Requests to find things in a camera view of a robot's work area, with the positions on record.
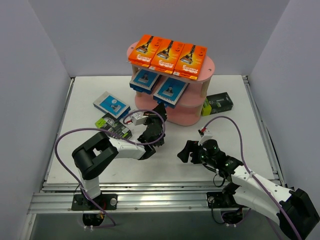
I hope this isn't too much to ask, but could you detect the blue razor box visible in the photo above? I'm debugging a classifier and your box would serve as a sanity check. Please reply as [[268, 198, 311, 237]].
[[93, 91, 131, 120], [153, 77, 189, 109], [129, 69, 161, 95]]

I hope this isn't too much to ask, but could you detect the black green razor box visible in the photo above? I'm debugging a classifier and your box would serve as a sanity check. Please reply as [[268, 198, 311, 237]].
[[95, 113, 132, 139], [201, 92, 234, 116]]

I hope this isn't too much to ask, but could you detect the small orange razor box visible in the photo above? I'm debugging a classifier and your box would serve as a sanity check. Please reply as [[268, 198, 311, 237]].
[[172, 43, 207, 80]]

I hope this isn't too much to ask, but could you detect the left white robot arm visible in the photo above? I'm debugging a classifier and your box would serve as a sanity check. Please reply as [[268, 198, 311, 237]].
[[71, 103, 167, 210]]

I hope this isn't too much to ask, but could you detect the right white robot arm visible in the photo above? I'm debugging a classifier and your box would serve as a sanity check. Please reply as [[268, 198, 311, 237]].
[[177, 139, 320, 240]]

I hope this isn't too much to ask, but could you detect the pink three-tier shelf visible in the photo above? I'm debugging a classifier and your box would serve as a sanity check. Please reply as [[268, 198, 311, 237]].
[[134, 56, 215, 127]]

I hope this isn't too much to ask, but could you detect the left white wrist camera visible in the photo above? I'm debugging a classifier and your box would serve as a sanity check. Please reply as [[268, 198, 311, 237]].
[[124, 112, 148, 126]]

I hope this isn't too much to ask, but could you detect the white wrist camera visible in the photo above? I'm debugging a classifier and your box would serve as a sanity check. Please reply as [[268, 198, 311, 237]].
[[124, 112, 148, 126], [198, 128, 213, 145]]

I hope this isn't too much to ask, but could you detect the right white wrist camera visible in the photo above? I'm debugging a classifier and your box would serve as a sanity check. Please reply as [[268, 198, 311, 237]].
[[198, 128, 213, 145]]

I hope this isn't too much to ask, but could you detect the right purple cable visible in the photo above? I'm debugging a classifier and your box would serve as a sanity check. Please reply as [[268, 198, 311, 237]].
[[203, 116, 303, 240]]

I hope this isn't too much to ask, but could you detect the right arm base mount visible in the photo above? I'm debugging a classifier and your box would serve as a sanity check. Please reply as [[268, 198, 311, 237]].
[[206, 190, 251, 228]]

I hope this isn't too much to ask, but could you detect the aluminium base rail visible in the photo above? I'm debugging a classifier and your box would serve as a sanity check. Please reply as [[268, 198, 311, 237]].
[[28, 181, 221, 214]]

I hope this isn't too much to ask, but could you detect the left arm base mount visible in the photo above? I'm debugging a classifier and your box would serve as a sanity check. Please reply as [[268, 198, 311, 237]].
[[71, 193, 118, 227]]

